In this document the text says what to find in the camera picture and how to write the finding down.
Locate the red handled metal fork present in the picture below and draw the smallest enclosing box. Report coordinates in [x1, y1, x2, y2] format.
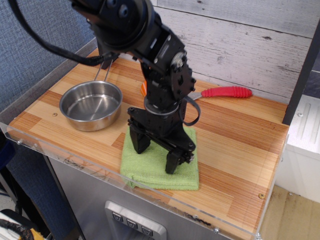
[188, 86, 253, 100]

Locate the green towel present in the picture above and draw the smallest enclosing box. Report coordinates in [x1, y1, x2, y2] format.
[120, 128, 199, 191]

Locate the clear acrylic table guard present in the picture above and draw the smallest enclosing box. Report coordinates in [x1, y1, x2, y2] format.
[1, 116, 289, 240]

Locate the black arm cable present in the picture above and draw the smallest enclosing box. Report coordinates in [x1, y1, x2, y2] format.
[7, 0, 118, 67]

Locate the toy salmon sushi piece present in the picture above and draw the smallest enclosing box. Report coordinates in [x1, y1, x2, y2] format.
[140, 81, 147, 97]

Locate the right black frame post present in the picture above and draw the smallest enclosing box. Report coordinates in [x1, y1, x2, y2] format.
[282, 37, 320, 125]

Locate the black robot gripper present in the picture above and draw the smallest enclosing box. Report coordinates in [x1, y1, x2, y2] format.
[127, 107, 196, 175]

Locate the white ribbed side unit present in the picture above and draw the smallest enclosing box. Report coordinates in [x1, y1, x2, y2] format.
[275, 95, 320, 202]

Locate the small steel saucepan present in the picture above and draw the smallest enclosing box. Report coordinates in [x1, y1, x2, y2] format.
[59, 66, 123, 132]

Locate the black yellow cable bundle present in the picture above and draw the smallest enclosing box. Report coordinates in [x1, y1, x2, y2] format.
[0, 218, 42, 240]

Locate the stainless steel cabinet front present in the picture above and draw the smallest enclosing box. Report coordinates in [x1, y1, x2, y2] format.
[48, 156, 233, 240]

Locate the silver button control panel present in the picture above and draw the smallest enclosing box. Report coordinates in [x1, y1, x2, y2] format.
[104, 200, 167, 240]

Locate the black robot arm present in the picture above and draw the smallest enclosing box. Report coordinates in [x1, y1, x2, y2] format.
[72, 0, 196, 174]

